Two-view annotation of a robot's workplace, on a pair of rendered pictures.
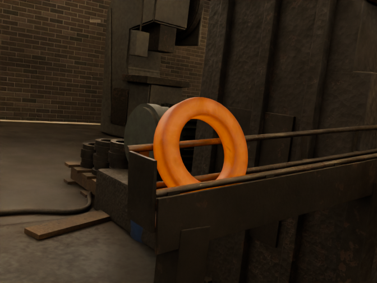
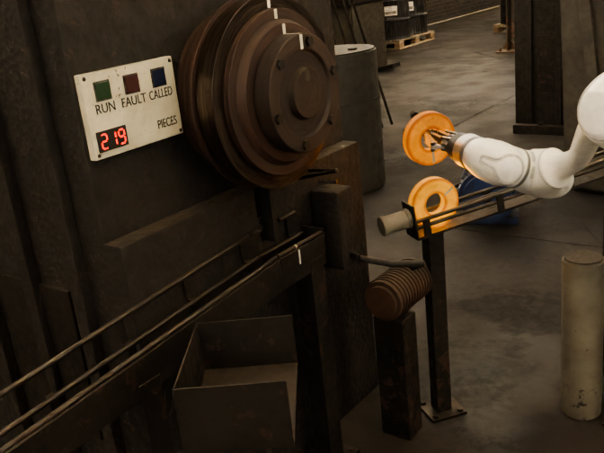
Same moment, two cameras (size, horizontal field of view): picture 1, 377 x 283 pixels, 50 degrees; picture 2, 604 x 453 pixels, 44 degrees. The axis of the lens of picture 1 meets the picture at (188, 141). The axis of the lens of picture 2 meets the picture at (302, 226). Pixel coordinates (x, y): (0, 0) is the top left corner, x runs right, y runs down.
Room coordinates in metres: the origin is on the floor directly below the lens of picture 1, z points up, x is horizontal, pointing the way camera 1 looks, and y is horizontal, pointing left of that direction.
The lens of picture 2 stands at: (-0.52, -0.48, 1.41)
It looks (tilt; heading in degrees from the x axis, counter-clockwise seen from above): 19 degrees down; 347
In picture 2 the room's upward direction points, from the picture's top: 6 degrees counter-clockwise
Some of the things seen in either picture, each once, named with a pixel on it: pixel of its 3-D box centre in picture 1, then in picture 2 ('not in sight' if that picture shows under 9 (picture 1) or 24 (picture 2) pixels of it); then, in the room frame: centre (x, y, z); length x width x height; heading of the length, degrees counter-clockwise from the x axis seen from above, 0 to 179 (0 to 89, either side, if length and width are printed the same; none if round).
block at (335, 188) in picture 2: not in sight; (333, 226); (1.46, -1.05, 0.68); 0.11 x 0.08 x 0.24; 38
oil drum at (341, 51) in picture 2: not in sight; (335, 119); (4.08, -1.89, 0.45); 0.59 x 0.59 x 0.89
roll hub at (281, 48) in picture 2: not in sight; (300, 93); (1.23, -0.93, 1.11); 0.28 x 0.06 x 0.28; 128
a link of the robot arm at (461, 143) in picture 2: not in sight; (471, 152); (1.20, -1.36, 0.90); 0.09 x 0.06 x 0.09; 93
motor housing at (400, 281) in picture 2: not in sight; (404, 348); (1.41, -1.21, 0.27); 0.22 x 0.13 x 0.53; 128
